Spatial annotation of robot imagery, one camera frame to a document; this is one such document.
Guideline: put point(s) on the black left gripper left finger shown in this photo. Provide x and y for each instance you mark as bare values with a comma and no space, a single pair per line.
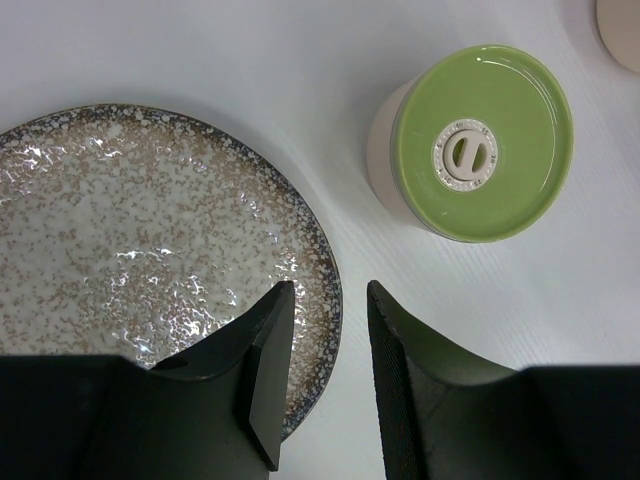
213,411

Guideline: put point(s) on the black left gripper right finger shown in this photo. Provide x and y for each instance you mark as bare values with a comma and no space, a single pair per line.
447,413

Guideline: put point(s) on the green round lid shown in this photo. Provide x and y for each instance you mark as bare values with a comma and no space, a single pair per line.
481,144

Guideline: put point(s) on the speckled ceramic plate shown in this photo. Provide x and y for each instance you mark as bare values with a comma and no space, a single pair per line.
136,231

